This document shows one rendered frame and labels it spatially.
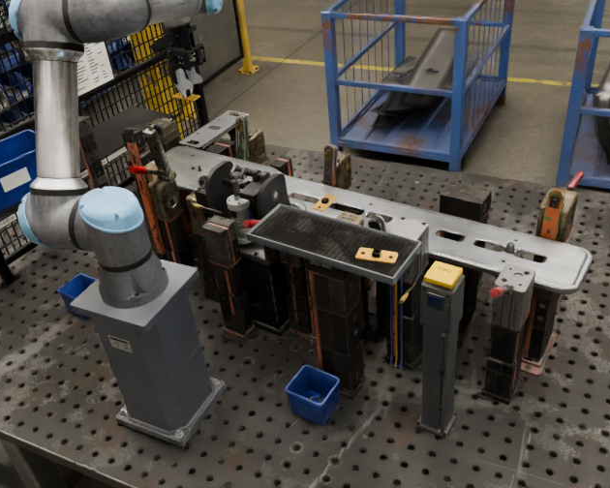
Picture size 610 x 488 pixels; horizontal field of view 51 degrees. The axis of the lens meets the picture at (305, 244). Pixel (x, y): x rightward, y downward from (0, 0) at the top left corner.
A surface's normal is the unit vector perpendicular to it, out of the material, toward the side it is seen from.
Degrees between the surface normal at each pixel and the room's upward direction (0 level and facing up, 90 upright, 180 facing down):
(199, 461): 0
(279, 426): 0
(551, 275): 0
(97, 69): 90
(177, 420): 89
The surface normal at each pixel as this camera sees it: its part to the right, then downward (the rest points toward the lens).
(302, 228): -0.09, -0.81
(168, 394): 0.30, 0.54
